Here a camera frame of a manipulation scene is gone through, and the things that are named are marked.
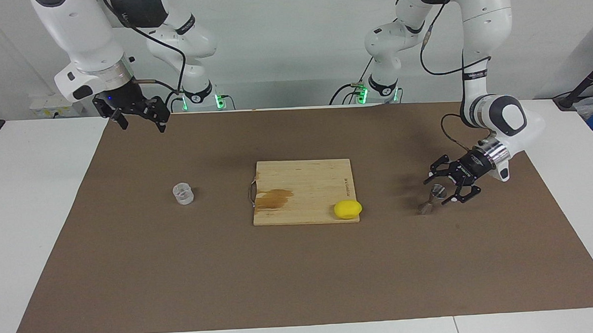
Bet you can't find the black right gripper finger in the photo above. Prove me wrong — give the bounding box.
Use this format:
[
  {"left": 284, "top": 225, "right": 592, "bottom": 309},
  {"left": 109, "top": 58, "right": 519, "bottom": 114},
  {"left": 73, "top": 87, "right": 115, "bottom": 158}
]
[
  {"left": 144, "top": 96, "right": 172, "bottom": 134},
  {"left": 108, "top": 108, "right": 130, "bottom": 131}
]

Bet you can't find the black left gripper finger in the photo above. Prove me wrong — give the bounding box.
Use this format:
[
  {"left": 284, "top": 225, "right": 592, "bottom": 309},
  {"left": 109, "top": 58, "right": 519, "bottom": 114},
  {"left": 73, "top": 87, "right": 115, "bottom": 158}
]
[
  {"left": 423, "top": 154, "right": 458, "bottom": 185},
  {"left": 441, "top": 180, "right": 482, "bottom": 205}
]

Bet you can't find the metal double jigger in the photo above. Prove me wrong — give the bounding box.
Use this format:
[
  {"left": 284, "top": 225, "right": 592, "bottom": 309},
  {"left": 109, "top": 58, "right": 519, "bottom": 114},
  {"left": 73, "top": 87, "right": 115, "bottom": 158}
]
[{"left": 418, "top": 183, "right": 448, "bottom": 216}]

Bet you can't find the small clear glass cup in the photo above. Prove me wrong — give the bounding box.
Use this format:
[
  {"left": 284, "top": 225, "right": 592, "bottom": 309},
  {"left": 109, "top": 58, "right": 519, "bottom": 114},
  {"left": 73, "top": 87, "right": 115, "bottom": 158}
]
[{"left": 172, "top": 182, "right": 196, "bottom": 206}]

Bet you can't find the yellow lemon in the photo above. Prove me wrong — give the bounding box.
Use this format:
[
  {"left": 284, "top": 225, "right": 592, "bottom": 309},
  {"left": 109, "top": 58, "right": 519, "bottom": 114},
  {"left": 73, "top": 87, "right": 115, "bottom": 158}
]
[{"left": 333, "top": 199, "right": 363, "bottom": 220}]

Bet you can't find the clear plastic bag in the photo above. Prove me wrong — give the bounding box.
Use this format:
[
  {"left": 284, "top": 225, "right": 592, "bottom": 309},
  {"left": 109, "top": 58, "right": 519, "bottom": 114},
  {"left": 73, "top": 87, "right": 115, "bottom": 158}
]
[{"left": 573, "top": 96, "right": 593, "bottom": 122}]

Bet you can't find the wooden cutting board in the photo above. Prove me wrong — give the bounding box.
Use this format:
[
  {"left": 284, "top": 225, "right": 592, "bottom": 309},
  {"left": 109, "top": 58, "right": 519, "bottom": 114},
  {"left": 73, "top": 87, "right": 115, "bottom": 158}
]
[{"left": 247, "top": 158, "right": 361, "bottom": 227}]

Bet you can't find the black tripod leg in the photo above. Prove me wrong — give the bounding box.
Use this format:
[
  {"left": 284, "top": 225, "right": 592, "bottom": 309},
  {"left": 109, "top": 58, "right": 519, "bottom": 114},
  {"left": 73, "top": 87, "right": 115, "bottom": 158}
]
[{"left": 552, "top": 57, "right": 593, "bottom": 112}]

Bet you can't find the brown paper table mat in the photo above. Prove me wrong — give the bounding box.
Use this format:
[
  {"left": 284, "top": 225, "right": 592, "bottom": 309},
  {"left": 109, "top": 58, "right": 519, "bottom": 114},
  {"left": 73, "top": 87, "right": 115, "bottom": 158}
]
[{"left": 5, "top": 96, "right": 593, "bottom": 333}]

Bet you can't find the black base cable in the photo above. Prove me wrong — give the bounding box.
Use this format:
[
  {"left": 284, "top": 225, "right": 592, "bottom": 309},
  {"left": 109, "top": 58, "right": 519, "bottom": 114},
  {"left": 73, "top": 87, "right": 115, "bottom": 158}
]
[
  {"left": 327, "top": 55, "right": 376, "bottom": 106},
  {"left": 163, "top": 89, "right": 184, "bottom": 113}
]

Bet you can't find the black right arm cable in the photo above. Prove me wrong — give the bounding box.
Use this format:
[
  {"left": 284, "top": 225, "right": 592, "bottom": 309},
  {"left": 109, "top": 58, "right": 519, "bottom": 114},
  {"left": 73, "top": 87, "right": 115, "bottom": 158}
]
[{"left": 101, "top": 0, "right": 188, "bottom": 98}]

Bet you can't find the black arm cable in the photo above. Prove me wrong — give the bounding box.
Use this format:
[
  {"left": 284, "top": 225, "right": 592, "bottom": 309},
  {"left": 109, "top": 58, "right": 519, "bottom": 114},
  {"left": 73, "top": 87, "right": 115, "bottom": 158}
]
[
  {"left": 394, "top": 0, "right": 494, "bottom": 152},
  {"left": 101, "top": 0, "right": 188, "bottom": 98}
]

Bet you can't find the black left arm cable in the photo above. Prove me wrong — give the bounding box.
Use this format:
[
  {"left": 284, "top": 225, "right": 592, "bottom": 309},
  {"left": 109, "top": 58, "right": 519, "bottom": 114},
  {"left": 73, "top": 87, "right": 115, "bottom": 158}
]
[{"left": 394, "top": 0, "right": 494, "bottom": 152}]

